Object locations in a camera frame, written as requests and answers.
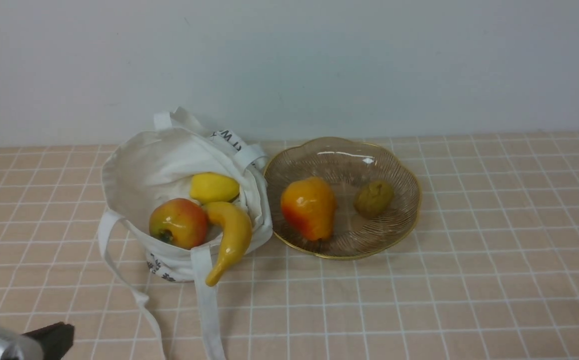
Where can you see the white canvas tote bag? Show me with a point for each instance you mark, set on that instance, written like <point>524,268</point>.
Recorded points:
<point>156,166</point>

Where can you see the yellow lemon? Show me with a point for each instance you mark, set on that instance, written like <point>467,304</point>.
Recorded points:
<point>210,187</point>

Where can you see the olive green small fruit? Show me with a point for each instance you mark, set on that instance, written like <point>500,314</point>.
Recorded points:
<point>374,198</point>

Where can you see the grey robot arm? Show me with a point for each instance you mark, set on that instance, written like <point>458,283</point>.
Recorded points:
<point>14,346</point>

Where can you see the amber glass fruit plate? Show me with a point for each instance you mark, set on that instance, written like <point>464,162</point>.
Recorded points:
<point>347,166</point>

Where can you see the orange red pear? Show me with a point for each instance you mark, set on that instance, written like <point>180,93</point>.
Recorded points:
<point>309,206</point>

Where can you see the yellow banana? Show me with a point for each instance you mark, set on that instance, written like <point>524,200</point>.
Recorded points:
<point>236,238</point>

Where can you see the red yellow apple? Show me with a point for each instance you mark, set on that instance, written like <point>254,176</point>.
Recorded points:
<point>179,222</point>

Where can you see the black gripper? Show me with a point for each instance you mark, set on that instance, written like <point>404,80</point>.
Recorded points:
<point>54,340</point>

